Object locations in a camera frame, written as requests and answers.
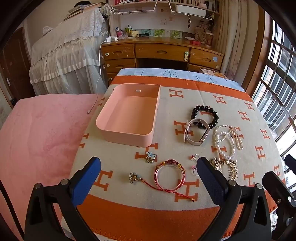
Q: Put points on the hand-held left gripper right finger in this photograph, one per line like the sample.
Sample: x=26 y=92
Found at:
x=210 y=180

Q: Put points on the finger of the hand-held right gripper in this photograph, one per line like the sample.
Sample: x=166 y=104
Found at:
x=291 y=163
x=277 y=185

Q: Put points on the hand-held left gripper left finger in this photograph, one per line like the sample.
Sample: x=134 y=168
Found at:
x=87 y=180

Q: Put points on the pink fitness band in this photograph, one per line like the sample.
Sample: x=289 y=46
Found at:
x=205 y=135

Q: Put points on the pink bangle with red beads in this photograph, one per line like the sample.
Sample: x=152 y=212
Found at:
x=158 y=179

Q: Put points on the pink plastic box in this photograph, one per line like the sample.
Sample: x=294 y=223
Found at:
x=126 y=139

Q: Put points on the blue flower earring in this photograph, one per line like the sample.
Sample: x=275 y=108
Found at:
x=150 y=155

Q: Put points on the orange patterned blanket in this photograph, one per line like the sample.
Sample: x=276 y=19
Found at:
x=161 y=208

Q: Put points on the pink plush blanket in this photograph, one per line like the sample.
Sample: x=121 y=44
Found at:
x=41 y=139

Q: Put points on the window with wooden grid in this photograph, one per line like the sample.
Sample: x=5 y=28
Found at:
x=277 y=81

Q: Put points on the orange magazine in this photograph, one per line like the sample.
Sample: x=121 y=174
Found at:
x=215 y=74

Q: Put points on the light blue patterned sheet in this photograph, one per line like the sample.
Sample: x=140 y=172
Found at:
x=148 y=72

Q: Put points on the green drawer lock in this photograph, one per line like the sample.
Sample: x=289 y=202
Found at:
x=186 y=56

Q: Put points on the white lace furniture cover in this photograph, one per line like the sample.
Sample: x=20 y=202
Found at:
x=64 y=51

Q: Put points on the beige curtain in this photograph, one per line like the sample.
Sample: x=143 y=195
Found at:
x=235 y=41

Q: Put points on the small red box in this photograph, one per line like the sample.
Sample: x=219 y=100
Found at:
x=195 y=42

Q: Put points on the wooden desk with drawers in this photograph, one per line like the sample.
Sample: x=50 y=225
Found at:
x=159 y=49

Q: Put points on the red patterned cup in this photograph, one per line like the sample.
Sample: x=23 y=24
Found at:
x=209 y=39

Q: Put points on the white charger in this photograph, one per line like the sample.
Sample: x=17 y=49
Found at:
x=112 y=39

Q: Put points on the patterned round container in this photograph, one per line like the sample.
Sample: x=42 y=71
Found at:
x=200 y=34

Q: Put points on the pink pen cup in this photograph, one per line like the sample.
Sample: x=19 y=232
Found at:
x=119 y=33

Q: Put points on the black flashlight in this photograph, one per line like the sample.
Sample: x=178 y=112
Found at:
x=143 y=35

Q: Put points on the white hat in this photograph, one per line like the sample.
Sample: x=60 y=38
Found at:
x=48 y=29

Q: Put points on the hanging keys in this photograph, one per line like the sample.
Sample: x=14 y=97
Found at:
x=189 y=23

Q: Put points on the pile of books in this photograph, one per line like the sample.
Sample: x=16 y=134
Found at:
x=78 y=10

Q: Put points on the white plastic box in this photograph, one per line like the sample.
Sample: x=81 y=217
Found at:
x=190 y=10

